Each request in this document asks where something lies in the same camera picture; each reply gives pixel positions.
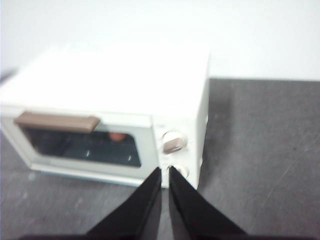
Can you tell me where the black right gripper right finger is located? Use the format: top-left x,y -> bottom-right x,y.
168,165 -> 251,240

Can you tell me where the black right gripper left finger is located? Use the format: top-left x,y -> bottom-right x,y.
84,167 -> 163,240

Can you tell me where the beige temperature dial knob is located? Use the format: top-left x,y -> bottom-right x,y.
161,130 -> 189,155

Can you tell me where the cream toaster oven housing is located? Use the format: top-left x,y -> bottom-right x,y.
0,47 -> 211,190

